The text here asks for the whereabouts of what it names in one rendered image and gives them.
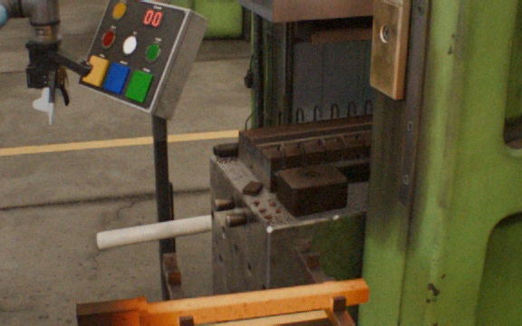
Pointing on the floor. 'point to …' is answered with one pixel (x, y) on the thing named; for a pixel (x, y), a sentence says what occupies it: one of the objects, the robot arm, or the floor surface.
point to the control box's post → (161, 188)
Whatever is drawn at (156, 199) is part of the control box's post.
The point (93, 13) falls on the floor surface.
